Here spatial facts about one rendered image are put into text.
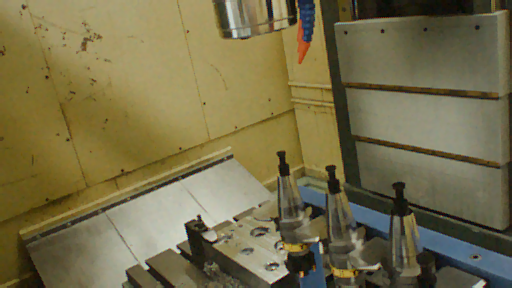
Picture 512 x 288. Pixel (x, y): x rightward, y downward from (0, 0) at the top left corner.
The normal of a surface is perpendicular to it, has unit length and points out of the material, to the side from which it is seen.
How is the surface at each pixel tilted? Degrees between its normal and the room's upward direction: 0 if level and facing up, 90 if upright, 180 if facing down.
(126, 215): 24
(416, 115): 90
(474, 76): 90
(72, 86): 90
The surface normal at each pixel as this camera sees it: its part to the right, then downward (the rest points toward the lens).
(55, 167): 0.58, 0.16
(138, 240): 0.08, -0.75
